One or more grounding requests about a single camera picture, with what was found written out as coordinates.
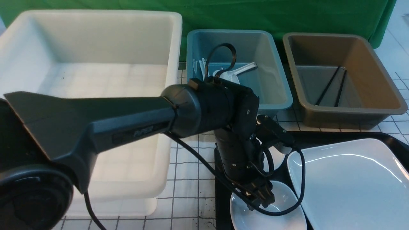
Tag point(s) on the black serving tray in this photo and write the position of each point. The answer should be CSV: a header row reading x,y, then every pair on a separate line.
x,y
308,139

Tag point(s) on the white spoon long handle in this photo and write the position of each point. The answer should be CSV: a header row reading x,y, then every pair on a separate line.
x,y
239,70

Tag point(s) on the large white plastic bin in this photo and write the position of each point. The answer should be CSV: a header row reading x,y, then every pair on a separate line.
x,y
82,53

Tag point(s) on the white soup spoon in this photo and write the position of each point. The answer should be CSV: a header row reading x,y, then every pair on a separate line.
x,y
230,76

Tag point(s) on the white spoon leaning left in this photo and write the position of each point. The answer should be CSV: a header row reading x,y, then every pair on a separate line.
x,y
202,64

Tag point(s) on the large white square plate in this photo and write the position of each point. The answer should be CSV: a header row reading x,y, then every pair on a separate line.
x,y
355,185

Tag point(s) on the black chopstick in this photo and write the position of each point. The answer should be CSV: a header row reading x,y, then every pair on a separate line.
x,y
327,87
338,97

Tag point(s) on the white fork in teal bin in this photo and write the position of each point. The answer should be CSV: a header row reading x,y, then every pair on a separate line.
x,y
194,65

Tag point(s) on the teal plastic bin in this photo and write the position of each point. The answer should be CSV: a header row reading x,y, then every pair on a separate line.
x,y
268,81

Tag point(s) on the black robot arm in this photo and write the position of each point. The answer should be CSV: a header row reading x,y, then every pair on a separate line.
x,y
50,145

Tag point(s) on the green cloth backdrop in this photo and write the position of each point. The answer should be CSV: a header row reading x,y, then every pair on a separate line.
x,y
366,18

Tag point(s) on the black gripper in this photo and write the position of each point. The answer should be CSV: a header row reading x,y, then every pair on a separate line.
x,y
247,165

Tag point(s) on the small white bowl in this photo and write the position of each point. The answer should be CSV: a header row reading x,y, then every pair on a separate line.
x,y
244,219
277,157

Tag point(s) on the brown plastic bin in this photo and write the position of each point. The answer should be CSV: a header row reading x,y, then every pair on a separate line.
x,y
369,94

